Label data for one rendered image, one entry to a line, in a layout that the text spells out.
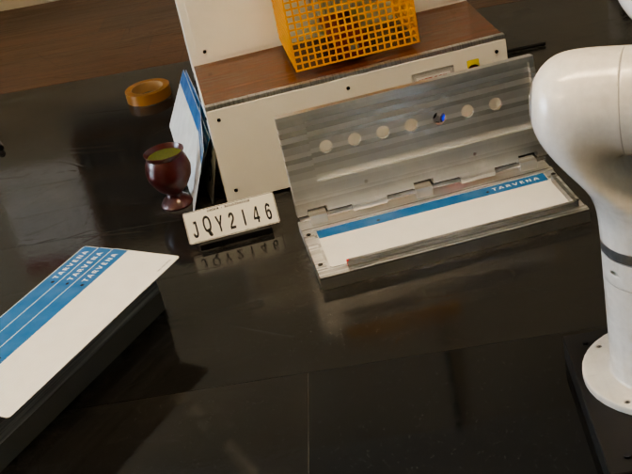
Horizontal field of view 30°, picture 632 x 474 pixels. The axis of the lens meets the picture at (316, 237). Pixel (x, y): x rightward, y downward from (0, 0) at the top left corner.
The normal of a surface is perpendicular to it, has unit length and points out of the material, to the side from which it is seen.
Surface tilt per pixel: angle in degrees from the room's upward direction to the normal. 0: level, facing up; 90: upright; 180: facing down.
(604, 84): 47
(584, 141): 94
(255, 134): 90
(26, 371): 0
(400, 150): 81
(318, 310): 0
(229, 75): 0
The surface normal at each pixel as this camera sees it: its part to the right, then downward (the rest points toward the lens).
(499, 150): 0.15, 0.31
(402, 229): -0.18, -0.86
